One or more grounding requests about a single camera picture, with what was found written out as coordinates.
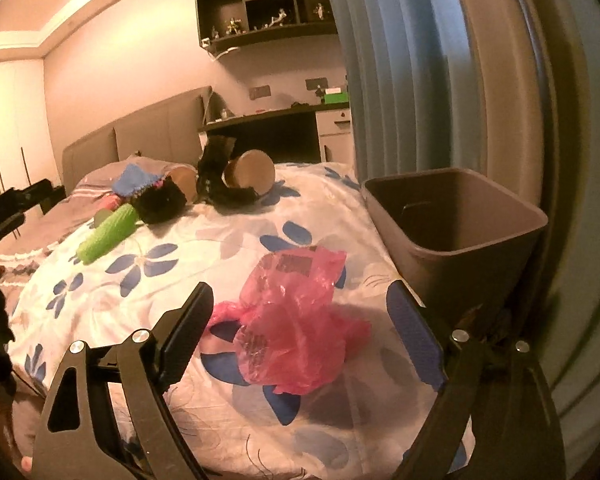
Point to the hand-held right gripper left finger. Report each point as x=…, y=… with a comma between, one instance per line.
x=187, y=332

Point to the row of small figurines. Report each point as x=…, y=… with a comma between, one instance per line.
x=275, y=20

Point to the brown plastic bin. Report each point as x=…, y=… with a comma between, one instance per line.
x=480, y=270

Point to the white drawer cabinet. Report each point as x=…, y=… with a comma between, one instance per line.
x=335, y=130

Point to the blue floral blanket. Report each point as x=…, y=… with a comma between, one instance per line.
x=205, y=250

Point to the blue cloth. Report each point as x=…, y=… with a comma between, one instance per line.
x=132, y=180

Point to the dark wall socket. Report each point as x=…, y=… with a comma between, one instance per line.
x=316, y=83
x=260, y=92

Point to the grey striped duvet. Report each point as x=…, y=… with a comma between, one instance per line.
x=55, y=220

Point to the dark wall shelf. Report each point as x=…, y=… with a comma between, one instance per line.
x=235, y=10

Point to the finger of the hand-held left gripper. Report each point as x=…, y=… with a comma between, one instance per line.
x=0, y=227
x=27, y=193

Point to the grey padded headboard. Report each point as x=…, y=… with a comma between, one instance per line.
x=155, y=125

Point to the dark desk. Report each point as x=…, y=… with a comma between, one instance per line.
x=280, y=112

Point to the green box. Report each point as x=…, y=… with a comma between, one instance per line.
x=336, y=96

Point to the pink plastic bag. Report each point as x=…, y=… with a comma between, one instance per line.
x=290, y=320

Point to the white wardrobe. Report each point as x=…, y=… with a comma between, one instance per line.
x=10, y=110

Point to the black crumpled bag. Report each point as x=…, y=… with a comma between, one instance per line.
x=217, y=170

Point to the black fuzzy cloth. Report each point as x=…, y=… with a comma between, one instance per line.
x=160, y=202

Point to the grey curtain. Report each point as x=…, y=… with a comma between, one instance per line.
x=405, y=60

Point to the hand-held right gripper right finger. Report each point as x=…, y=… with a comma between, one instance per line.
x=415, y=330

